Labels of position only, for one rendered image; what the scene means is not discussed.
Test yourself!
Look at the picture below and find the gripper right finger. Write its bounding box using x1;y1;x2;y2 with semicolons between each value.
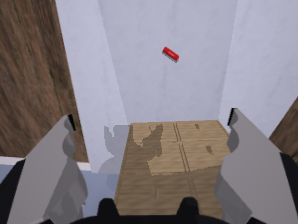
214;108;298;224

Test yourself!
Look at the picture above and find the light brown wooden chest of drawers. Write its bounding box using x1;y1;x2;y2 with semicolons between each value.
114;120;229;208

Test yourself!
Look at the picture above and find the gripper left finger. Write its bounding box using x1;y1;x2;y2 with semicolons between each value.
0;114;88;224

